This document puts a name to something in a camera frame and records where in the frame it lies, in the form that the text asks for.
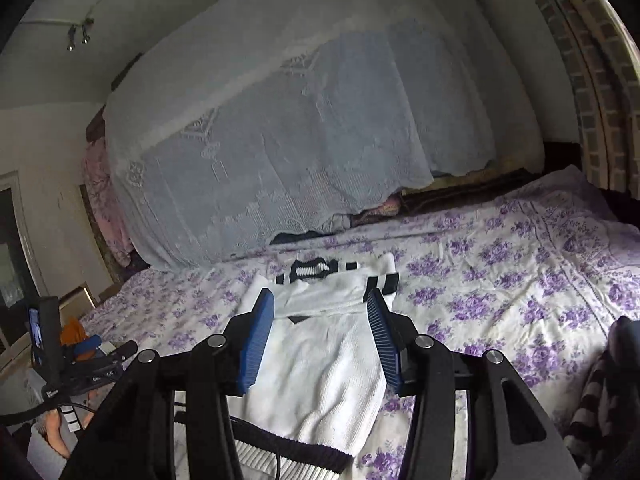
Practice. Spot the purple floral bedsheet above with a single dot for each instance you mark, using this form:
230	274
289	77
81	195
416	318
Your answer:
500	270

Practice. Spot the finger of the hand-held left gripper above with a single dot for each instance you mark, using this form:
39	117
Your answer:
122	349
87	347

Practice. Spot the pink floral quilt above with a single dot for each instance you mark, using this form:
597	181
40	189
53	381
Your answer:
105	200

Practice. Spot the white sweater with navy trim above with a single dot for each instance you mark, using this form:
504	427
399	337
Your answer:
320	360

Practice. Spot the white lace cover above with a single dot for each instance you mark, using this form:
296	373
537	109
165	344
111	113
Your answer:
300	150

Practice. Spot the person's left forearm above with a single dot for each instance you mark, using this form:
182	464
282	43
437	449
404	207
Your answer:
57	435

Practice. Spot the orange garment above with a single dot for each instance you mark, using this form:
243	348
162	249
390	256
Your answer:
72	330

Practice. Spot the ceiling spotlight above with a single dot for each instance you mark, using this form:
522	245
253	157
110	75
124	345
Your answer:
71	42
86	35

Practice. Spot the brown folded blankets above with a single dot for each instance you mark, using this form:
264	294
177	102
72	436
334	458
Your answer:
460	190

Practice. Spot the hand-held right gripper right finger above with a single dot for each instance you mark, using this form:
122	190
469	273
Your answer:
382	340

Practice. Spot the golden wooden headboard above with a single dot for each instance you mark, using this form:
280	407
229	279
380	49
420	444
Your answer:
82	300

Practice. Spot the dark blue cloth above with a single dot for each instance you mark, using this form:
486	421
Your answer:
295	237

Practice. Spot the dark green patterned cloth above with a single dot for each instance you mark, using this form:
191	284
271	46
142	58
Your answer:
97	240

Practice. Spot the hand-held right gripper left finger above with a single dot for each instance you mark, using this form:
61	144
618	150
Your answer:
255	345

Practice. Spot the brick patterned curtain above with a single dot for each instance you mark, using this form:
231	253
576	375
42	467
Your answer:
600	85

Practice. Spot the aluminium framed window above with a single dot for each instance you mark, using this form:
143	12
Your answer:
12	260

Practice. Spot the dark striped cloth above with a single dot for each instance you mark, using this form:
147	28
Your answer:
600	400

